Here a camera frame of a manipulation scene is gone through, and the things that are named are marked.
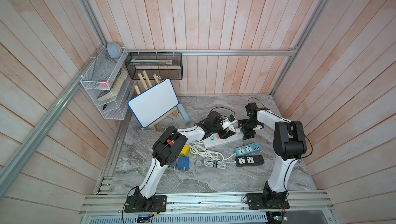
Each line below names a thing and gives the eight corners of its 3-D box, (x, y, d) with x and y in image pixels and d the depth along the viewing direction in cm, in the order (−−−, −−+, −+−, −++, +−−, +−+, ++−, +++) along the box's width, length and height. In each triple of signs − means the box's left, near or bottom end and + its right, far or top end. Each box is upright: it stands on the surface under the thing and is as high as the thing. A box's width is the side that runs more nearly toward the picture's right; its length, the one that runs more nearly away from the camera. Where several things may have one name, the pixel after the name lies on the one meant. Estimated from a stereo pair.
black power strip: (236, 167, 86) (237, 165, 84) (234, 158, 90) (235, 156, 88) (263, 165, 87) (265, 163, 85) (260, 156, 90) (262, 154, 88)
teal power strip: (236, 157, 90) (237, 155, 88) (233, 150, 93) (234, 148, 91) (261, 150, 93) (263, 148, 91) (257, 143, 96) (259, 141, 94)
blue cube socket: (178, 171, 85) (177, 168, 81) (178, 158, 90) (178, 155, 86) (189, 171, 85) (189, 168, 81) (189, 158, 90) (189, 155, 86)
